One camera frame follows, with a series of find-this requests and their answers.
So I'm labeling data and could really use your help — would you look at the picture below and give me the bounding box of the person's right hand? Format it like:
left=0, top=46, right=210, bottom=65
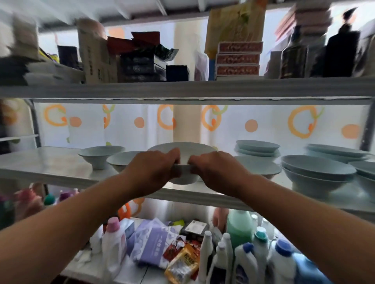
left=187, top=151, right=253, bottom=198

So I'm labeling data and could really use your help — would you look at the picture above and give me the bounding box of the person's left hand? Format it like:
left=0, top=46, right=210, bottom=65
left=125, top=148, right=181, bottom=197

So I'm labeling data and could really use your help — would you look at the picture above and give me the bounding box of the large pale blue bowl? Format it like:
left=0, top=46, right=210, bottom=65
left=147, top=142, right=217, bottom=185

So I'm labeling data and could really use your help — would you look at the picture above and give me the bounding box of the person's right forearm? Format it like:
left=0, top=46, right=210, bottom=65
left=234, top=175, right=375, bottom=284

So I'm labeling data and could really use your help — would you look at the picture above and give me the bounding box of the person's left forearm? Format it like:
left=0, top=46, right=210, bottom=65
left=0, top=170, right=139, bottom=284

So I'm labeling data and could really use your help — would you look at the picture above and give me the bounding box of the stack of pale blue plates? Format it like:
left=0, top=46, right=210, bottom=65
left=234, top=139, right=281, bottom=160

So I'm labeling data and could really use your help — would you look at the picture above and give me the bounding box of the black and white box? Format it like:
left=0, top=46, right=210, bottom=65
left=180, top=220, right=209, bottom=241

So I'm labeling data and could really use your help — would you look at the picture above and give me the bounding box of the white metal shelf rack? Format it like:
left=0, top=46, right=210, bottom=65
left=0, top=0, right=375, bottom=284

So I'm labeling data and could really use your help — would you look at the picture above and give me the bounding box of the pale blue footed bowl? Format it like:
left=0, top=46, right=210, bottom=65
left=78, top=145, right=126, bottom=171

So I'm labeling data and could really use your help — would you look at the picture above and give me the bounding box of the white curtain with orange print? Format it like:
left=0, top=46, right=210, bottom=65
left=34, top=18, right=370, bottom=153

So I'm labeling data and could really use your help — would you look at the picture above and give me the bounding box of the light blue box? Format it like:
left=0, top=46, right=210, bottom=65
left=120, top=218, right=135, bottom=240

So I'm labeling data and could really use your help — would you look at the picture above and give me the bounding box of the purple tissue packet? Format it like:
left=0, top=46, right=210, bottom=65
left=130, top=218, right=180, bottom=269

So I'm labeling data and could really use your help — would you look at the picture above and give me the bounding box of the red packet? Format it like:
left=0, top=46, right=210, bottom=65
left=162, top=237, right=188, bottom=263

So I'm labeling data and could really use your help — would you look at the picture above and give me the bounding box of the dark blue box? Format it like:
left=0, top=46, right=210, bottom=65
left=166, top=65, right=190, bottom=82

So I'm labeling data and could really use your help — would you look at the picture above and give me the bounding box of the white slim bottle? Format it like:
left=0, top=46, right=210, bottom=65
left=209, top=233, right=234, bottom=284
left=198, top=231, right=214, bottom=284

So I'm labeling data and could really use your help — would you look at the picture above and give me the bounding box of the yellow snack packet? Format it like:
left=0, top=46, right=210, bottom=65
left=164, top=244, right=200, bottom=284

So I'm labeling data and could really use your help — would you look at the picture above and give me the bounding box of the stack of dark boxes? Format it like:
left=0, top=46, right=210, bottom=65
left=107, top=31, right=179, bottom=83

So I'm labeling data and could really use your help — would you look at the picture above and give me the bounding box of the white bottle with teal cap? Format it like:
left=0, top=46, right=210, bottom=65
left=252, top=227, right=270, bottom=277

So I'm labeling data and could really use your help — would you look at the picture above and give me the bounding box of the white bottle with pink cap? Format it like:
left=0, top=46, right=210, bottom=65
left=101, top=217, right=128, bottom=277

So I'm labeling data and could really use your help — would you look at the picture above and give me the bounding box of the purple bottle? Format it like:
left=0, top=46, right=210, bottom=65
left=58, top=188, right=79, bottom=203

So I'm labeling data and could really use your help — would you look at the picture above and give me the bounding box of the white bottle with blue cap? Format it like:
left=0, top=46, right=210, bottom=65
left=232, top=242, right=259, bottom=284
left=267, top=239, right=297, bottom=284

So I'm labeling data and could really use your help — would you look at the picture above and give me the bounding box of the stack of pale blue bowls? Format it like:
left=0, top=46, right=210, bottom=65
left=281, top=155, right=357, bottom=200

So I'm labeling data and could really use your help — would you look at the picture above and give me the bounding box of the brown cardboard box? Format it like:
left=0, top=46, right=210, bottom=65
left=77, top=19, right=118, bottom=85

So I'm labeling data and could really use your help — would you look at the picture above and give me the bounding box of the stack of wide blue plates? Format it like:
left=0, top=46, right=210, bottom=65
left=304, top=143, right=372, bottom=163

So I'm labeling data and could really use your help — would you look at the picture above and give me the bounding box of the dark glass bottle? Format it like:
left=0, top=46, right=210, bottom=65
left=280, top=26, right=309, bottom=79

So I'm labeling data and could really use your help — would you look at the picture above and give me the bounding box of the yellow paper bag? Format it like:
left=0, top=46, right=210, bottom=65
left=204, top=0, right=268, bottom=59

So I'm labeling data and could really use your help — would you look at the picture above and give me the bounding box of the blue detergent bottle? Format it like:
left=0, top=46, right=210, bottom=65
left=293, top=252, right=333, bottom=284

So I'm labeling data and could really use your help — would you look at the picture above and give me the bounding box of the black bottle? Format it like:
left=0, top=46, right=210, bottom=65
left=323, top=8, right=361, bottom=78

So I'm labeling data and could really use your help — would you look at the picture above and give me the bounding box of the stack of pink boxes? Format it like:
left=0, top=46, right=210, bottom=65
left=275, top=0, right=334, bottom=42

